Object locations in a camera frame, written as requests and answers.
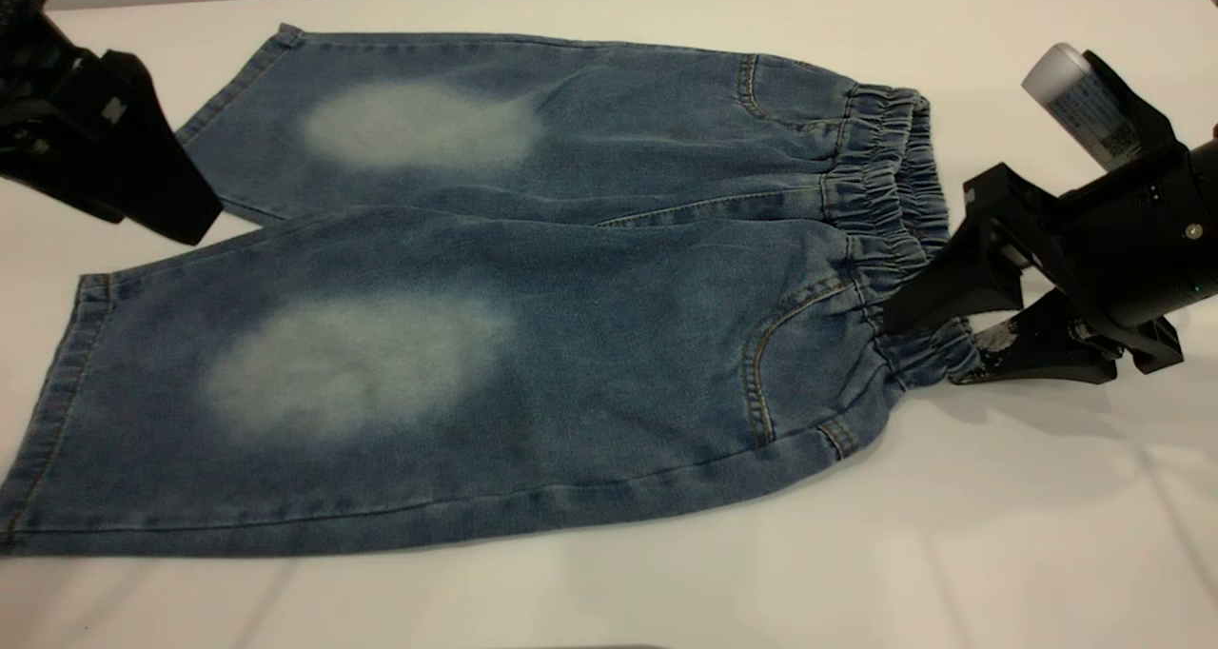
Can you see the blue denim jeans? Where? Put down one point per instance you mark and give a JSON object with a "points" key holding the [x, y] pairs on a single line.
{"points": [[571, 344]]}

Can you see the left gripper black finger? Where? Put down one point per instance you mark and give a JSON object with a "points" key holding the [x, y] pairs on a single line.
{"points": [[143, 154], [57, 187]]}

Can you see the white cylinder with label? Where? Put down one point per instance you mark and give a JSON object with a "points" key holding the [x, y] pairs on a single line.
{"points": [[1075, 97]]}

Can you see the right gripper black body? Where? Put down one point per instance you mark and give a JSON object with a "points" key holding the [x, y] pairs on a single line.
{"points": [[1132, 240]]}

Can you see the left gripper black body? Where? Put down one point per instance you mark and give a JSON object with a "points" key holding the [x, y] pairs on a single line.
{"points": [[29, 68]]}

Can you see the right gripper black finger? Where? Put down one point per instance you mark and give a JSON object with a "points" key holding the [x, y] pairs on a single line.
{"points": [[971, 278], [1047, 354]]}

